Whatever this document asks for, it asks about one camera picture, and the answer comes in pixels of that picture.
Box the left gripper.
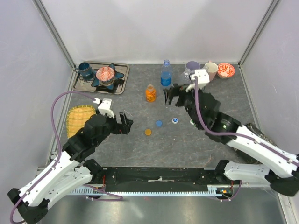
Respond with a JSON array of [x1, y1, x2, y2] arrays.
[[94, 111, 133, 146]]

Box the blue cable duct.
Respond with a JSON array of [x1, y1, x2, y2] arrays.
[[69, 186, 222, 196]]

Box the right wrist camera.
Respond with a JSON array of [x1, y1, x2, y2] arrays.
[[185, 69, 210, 92]]

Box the blue star-shaped dish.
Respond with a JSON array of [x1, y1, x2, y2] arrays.
[[91, 63, 125, 91]]

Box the clear Pocari Sweat bottle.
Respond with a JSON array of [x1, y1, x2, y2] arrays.
[[178, 68, 191, 84]]

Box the orange drink bottle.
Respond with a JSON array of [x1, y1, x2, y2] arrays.
[[145, 84, 157, 102]]

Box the orange bottle cap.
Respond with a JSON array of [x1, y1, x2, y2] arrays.
[[144, 128, 152, 136]]

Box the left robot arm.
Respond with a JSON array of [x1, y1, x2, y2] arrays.
[[7, 112, 133, 224]]

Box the purple cable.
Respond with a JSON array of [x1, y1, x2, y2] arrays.
[[9, 91, 123, 224], [193, 76, 299, 202]]

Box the black floral rectangular dish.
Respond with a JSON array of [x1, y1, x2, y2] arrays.
[[233, 123, 277, 164]]

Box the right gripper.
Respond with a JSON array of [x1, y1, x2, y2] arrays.
[[164, 82, 203, 128]]

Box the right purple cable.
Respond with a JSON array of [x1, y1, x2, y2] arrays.
[[193, 76, 299, 202]]

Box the blue bottle cap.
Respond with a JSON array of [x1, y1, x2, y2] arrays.
[[156, 120, 163, 127]]

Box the blue ceramic cup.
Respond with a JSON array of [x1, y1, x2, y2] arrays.
[[75, 62, 93, 78]]

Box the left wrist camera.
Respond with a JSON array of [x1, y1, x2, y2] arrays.
[[93, 98, 115, 118]]

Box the red patterned bowl on tray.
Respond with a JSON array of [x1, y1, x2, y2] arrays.
[[96, 67, 115, 85]]

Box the yellow woven plate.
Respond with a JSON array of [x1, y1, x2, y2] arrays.
[[66, 105, 96, 139]]

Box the clear bottle green label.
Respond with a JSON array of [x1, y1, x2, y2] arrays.
[[203, 65, 209, 72]]

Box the metal tray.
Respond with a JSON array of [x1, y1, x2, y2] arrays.
[[72, 62, 130, 95]]

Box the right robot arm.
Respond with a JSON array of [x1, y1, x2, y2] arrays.
[[163, 84, 299, 197]]

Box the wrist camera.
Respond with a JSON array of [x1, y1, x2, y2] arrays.
[[185, 69, 210, 92], [93, 98, 115, 118]]

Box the pink plastic cup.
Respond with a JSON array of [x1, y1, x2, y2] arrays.
[[205, 62, 218, 81]]

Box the blue water bottle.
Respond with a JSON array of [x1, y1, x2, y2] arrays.
[[160, 59, 172, 87]]

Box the purple plastic cup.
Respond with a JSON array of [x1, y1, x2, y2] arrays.
[[185, 61, 201, 71]]

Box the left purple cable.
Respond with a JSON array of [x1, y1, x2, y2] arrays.
[[9, 91, 123, 224]]

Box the Pocari Sweat bottle cap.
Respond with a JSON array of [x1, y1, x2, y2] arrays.
[[172, 118, 178, 124]]

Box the red white floral bowl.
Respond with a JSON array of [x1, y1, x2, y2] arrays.
[[218, 63, 235, 79]]

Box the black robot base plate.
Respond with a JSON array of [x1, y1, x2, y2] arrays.
[[77, 158, 243, 193]]

